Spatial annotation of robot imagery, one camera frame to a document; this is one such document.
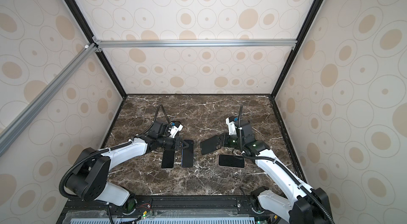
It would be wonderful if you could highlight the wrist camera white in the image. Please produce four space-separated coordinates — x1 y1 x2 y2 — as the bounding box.
225 116 238 136
169 122 183 139

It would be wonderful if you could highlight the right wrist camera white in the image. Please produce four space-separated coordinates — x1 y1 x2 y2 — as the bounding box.
225 116 238 136

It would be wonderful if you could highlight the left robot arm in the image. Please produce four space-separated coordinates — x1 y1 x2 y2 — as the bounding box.
58 120 189 207

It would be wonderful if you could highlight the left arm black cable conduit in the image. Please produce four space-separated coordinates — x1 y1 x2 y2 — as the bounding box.
58 104 171 199

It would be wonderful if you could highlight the black frame post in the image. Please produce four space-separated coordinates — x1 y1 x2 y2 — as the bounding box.
270 0 324 99
64 0 127 98

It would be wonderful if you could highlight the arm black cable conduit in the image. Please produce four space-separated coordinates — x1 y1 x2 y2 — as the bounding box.
237 104 335 224
58 104 171 199

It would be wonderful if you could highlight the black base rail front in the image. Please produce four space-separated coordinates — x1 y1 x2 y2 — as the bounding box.
57 195 285 224

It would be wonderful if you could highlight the bare black phone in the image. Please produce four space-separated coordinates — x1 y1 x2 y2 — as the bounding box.
161 149 176 169
181 140 194 168

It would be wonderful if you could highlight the horizontal aluminium rail back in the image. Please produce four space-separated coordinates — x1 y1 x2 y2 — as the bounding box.
96 39 297 48

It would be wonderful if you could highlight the black frame post left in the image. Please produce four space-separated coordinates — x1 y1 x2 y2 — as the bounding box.
64 0 127 98

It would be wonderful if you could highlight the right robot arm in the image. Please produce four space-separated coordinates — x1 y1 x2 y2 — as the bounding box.
225 116 334 224

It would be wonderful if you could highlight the black frame post right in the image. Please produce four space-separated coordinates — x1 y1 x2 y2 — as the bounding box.
270 0 324 99

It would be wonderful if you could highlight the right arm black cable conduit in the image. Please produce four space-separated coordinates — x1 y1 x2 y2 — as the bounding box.
237 104 335 224

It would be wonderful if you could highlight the aluminium rail left wall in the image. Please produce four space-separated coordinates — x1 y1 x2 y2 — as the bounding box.
1 43 96 155

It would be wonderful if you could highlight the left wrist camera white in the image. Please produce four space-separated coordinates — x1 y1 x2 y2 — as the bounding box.
169 122 183 139

